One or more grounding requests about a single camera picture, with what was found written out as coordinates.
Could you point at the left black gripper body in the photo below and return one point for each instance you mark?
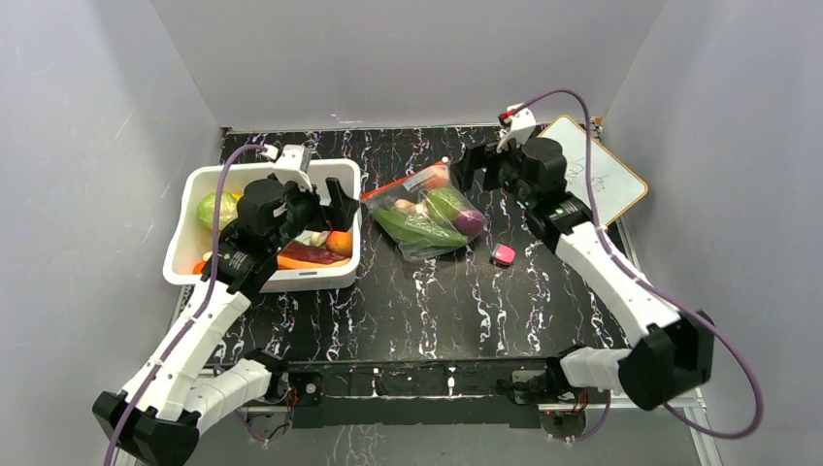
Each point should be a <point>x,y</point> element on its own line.
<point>305,213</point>

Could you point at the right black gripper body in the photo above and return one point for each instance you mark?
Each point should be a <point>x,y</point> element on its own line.
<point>487,166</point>

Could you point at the peach fruit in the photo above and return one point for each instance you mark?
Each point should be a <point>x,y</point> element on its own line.
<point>435,182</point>

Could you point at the green cabbage head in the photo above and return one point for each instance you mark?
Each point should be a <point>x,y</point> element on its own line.
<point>445,204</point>

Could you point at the green leafy vegetable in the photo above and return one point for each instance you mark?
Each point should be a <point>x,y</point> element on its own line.
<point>417,231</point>

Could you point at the clear zip top bag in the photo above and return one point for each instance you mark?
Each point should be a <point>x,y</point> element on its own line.
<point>409,188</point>

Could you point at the garlic bulb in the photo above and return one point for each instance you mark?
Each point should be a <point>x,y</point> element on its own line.
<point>410,208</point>

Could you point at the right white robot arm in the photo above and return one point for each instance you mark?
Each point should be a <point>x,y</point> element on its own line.
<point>668,352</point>

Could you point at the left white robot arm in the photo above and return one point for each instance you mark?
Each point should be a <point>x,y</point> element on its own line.
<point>228,281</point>

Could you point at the pale green cabbage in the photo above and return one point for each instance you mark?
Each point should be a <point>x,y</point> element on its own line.
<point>226,204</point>

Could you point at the white plastic bin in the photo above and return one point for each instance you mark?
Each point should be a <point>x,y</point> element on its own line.
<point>191,239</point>

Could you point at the small pink eraser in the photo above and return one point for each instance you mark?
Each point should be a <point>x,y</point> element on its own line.
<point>502,255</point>

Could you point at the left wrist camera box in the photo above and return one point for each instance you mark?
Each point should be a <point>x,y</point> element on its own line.
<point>291,165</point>

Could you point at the small whiteboard yellow frame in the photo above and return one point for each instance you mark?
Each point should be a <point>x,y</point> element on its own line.
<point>615,187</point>

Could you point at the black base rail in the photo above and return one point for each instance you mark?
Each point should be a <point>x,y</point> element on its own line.
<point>391,393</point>

